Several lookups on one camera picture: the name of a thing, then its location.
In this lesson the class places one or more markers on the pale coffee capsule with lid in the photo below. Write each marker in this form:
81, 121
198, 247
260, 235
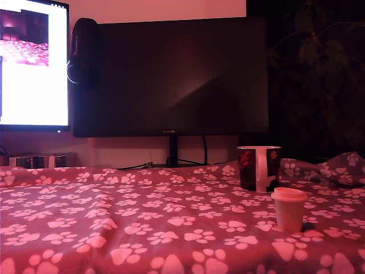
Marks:
289, 214

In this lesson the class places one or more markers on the black monitor stand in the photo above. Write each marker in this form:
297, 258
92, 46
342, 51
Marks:
173, 151

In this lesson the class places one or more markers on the large dark monitor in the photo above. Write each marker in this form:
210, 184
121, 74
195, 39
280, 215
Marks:
171, 85

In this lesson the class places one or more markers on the paw print fleece blanket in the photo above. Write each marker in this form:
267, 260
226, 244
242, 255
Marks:
171, 228

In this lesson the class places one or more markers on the small pale box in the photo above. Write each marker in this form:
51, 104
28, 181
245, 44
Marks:
27, 161
61, 160

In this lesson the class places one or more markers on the lit bright monitor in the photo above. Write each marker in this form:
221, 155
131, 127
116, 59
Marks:
34, 94

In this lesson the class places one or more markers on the leafy house plant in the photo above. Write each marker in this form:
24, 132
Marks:
313, 42

